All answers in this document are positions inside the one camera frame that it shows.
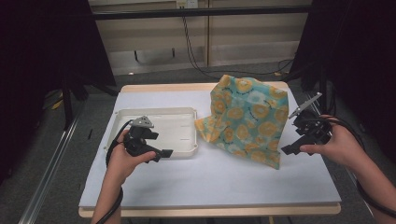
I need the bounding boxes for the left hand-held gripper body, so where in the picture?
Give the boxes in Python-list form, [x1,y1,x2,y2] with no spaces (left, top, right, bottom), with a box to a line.
[124,115,155,154]

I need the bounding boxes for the person's left hand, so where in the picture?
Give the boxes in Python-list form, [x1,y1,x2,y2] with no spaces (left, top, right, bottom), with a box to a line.
[106,129,157,187]

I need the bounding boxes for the person's right hand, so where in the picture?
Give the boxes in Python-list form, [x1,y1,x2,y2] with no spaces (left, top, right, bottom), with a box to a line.
[299,115,369,171]

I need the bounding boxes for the white wall outlet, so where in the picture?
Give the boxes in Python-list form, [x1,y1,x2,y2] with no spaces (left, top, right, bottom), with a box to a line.
[176,0,199,9]

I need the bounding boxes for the fruit print fabric bag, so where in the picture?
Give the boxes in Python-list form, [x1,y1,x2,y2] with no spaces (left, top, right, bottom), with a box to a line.
[194,74,290,171]

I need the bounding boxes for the black stand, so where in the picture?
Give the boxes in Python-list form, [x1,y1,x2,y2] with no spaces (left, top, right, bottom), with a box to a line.
[60,78,120,132]

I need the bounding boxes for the black curtain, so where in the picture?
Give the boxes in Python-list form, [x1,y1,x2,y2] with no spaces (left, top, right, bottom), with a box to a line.
[289,0,396,162]
[0,0,118,185]

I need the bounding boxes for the white table mat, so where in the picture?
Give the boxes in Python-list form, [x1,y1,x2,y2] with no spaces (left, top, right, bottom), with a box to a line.
[78,89,343,209]

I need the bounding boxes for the black floor cable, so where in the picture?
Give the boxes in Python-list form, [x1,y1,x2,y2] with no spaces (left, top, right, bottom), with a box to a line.
[181,15,295,80]

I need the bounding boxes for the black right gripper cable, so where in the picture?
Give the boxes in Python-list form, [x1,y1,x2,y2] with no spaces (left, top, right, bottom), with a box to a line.
[311,115,396,219]

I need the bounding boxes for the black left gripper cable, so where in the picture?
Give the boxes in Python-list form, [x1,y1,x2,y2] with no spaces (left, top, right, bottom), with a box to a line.
[94,119,134,224]

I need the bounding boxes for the white plastic tray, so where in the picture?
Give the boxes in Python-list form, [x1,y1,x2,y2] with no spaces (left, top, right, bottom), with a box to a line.
[103,106,199,161]

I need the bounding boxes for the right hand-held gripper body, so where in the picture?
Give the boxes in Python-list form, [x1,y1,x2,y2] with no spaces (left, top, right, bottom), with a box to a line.
[288,92,332,147]

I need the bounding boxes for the black crossbar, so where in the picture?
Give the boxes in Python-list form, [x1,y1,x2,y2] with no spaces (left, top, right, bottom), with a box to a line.
[92,4,313,21]

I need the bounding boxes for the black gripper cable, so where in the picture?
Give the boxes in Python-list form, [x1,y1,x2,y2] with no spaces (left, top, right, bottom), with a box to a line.
[94,119,134,224]
[311,115,396,219]

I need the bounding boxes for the metal floor rail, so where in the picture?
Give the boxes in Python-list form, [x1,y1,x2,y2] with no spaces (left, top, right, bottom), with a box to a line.
[18,105,84,224]

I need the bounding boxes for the light wooden table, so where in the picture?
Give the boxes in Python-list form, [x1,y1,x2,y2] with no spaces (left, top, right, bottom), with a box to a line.
[78,81,343,218]

